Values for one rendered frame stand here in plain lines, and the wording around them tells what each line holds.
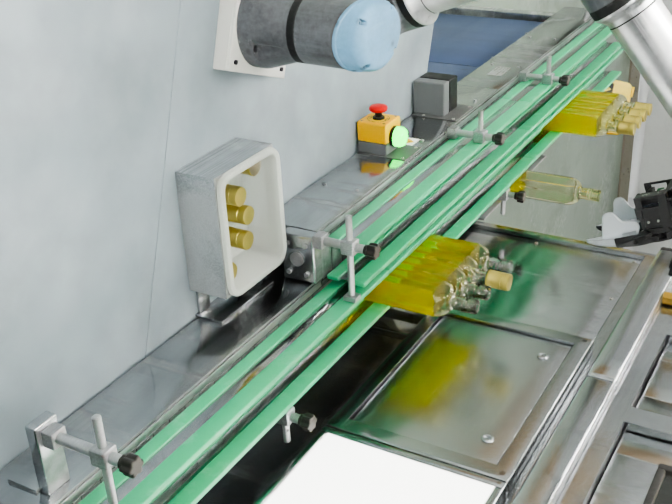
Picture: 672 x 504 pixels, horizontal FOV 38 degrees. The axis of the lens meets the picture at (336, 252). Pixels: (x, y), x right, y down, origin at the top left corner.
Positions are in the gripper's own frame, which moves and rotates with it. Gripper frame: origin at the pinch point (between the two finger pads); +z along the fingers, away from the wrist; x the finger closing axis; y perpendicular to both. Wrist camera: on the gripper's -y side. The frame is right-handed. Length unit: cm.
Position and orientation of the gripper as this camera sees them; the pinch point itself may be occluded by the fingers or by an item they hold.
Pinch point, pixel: (600, 237)
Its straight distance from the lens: 174.2
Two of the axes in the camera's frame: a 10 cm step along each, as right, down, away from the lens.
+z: -8.0, 1.3, 5.9
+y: -3.4, -9.0, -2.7
